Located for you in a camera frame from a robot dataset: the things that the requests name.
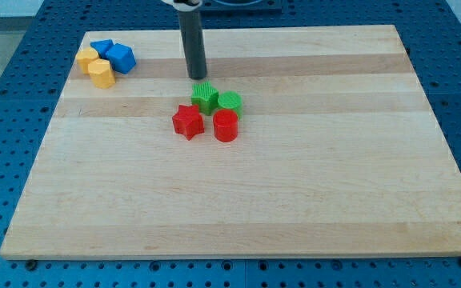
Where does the green cylinder block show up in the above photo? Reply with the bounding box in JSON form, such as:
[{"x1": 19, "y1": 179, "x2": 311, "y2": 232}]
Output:
[{"x1": 218, "y1": 91, "x2": 243, "y2": 119}]

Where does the wooden board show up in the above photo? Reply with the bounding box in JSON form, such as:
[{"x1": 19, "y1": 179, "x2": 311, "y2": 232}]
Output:
[{"x1": 0, "y1": 25, "x2": 461, "y2": 260}]

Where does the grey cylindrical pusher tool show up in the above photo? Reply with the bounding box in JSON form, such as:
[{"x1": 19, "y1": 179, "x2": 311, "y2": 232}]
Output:
[{"x1": 178, "y1": 9, "x2": 207, "y2": 80}]

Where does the yellow hexagon block front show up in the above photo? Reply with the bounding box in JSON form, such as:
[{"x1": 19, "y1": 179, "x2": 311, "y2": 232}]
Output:
[{"x1": 88, "y1": 59, "x2": 116, "y2": 89}]

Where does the blue flat block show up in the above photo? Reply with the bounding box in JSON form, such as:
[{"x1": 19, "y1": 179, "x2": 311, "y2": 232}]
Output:
[{"x1": 90, "y1": 39, "x2": 114, "y2": 59}]

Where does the green star block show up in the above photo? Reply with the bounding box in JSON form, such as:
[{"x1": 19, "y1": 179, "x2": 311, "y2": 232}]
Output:
[{"x1": 190, "y1": 81, "x2": 219, "y2": 115}]

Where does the blue cube block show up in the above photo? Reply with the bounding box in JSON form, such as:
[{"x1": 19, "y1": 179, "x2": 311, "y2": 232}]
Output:
[{"x1": 106, "y1": 43, "x2": 136, "y2": 74}]

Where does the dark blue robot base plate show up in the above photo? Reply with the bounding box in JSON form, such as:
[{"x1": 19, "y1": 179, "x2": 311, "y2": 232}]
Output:
[{"x1": 200, "y1": 0, "x2": 283, "y2": 12}]

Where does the yellow block back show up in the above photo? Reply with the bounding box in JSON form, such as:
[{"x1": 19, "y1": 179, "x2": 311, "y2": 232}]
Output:
[{"x1": 75, "y1": 47, "x2": 99, "y2": 74}]

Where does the red star block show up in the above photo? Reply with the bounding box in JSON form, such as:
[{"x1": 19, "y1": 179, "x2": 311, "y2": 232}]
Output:
[{"x1": 172, "y1": 105, "x2": 205, "y2": 141}]

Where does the red cylinder block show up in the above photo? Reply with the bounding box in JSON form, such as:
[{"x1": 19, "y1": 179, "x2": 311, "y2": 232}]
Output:
[{"x1": 213, "y1": 109, "x2": 239, "y2": 142}]

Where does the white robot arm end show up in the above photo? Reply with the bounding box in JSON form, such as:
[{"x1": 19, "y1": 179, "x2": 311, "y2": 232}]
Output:
[{"x1": 162, "y1": 0, "x2": 203, "y2": 12}]

